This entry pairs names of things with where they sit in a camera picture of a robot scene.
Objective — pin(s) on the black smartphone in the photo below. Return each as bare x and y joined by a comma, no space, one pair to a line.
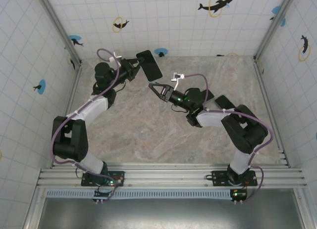
224,101
151,65
210,96

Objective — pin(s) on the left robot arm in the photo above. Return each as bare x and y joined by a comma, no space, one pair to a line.
71,140

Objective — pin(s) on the aluminium mounting beam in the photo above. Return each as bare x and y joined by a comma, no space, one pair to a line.
168,174

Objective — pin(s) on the black controller box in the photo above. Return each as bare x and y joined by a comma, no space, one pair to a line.
239,195
101,195

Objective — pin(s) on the grey metal panel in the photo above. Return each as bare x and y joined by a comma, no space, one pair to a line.
168,214

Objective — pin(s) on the aluminium side rail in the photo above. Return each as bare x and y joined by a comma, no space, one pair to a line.
74,86
267,95

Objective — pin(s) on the aluminium corner post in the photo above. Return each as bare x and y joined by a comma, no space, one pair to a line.
62,28
275,23

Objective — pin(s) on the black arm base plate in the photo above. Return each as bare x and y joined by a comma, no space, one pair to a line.
218,180
85,182

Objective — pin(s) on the aluminium frame leg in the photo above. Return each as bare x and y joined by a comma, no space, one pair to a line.
302,211
34,211

